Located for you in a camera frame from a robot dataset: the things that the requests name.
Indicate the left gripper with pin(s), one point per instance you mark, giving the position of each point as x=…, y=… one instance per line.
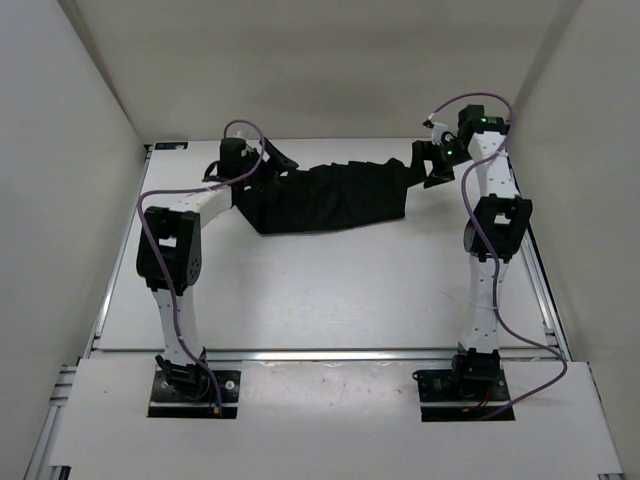
x=277, y=161

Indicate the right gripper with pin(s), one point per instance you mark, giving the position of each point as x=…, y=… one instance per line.
x=426, y=151

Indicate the black pleated skirt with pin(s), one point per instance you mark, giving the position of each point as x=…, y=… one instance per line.
x=328, y=198

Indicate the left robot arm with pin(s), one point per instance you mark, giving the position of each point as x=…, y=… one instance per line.
x=169, y=256

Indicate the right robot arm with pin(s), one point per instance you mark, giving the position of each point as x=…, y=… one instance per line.
x=492, y=237

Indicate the left blue corner label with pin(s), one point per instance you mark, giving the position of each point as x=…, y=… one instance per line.
x=168, y=146

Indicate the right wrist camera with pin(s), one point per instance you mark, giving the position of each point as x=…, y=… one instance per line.
x=439, y=131

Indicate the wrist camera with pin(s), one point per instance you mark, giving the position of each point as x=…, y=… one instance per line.
x=439, y=131
x=242, y=137

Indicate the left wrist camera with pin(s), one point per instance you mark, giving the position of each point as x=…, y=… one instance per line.
x=242, y=137

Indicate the front aluminium rail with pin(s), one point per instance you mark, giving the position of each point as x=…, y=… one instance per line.
x=330, y=355

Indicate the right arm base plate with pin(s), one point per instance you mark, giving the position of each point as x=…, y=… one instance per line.
x=443, y=399

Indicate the left aluminium rail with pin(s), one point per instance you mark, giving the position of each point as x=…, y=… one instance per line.
x=38, y=466

